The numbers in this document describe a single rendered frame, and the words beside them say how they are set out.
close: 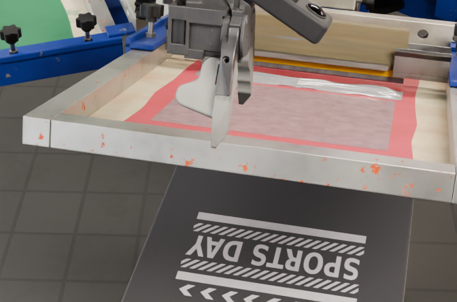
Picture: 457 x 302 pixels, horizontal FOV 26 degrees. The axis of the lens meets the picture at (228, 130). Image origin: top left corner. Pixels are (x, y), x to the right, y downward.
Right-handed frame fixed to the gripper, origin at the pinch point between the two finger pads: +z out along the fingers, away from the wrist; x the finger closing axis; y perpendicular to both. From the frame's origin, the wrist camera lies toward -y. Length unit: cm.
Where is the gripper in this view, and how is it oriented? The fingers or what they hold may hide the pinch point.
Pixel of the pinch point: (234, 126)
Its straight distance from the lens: 109.5
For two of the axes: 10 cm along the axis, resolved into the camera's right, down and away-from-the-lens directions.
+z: -0.6, 9.3, 3.5
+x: -2.0, 3.3, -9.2
